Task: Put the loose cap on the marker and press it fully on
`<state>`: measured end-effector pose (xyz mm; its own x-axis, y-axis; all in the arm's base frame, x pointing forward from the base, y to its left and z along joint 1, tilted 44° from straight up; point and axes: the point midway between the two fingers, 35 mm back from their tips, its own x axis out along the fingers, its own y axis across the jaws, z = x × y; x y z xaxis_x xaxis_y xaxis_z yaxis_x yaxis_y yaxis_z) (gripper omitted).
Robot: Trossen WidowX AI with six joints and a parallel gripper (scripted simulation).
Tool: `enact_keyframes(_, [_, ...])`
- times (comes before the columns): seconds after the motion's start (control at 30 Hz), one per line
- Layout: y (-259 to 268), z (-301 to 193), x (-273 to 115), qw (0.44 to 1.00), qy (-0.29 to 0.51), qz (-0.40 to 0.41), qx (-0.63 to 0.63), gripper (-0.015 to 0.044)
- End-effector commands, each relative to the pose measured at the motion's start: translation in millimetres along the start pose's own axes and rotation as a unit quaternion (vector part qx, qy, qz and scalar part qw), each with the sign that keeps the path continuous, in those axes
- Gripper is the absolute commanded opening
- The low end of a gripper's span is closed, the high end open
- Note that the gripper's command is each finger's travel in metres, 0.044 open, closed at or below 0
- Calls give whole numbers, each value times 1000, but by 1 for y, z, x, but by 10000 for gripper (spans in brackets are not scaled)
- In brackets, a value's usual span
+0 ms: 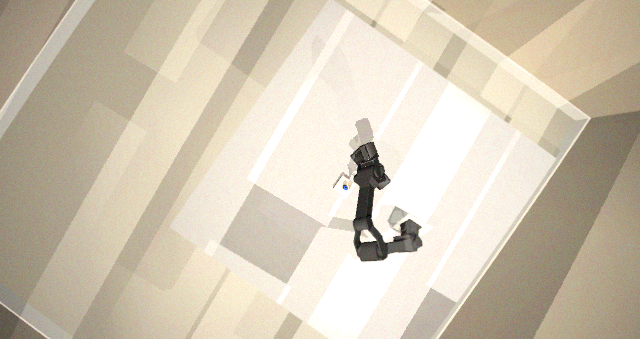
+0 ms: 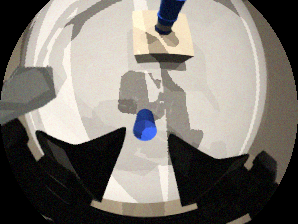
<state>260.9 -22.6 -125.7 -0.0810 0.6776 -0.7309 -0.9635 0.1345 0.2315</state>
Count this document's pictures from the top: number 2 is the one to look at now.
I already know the beige rectangular block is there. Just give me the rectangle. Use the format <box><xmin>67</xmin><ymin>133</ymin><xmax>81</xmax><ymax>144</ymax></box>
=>
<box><xmin>132</xmin><ymin>10</ymin><xmax>194</xmax><ymax>63</ymax></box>

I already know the dark blue marker cap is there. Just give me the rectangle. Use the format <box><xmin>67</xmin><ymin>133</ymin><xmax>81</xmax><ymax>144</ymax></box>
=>
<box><xmin>133</xmin><ymin>109</ymin><xmax>157</xmax><ymax>141</ymax></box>

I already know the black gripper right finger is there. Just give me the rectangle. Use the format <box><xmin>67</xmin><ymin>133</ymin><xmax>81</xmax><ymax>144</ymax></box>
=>
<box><xmin>168</xmin><ymin>133</ymin><xmax>250</xmax><ymax>206</ymax></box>

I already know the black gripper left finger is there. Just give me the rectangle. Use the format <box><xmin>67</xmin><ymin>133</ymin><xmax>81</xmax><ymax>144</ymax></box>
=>
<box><xmin>35</xmin><ymin>127</ymin><xmax>126</xmax><ymax>202</ymax></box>

